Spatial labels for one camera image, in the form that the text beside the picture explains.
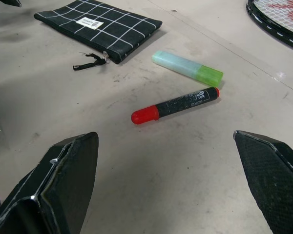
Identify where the black checked pencil pouch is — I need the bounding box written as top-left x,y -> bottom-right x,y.
33,0 -> 163,73

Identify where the black badminton racket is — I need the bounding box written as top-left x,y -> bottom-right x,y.
245,0 -> 293,53

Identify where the black marker with red cap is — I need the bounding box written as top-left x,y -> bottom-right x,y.
130,87 -> 221,126

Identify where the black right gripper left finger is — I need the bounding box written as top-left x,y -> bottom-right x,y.
0,132 -> 99,234

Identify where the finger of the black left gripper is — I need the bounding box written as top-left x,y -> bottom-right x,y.
0,0 -> 23,7

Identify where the green highlighter pen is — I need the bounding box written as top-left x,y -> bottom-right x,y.
151,50 -> 224,86

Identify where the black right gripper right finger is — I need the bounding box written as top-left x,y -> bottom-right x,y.
232,130 -> 293,234

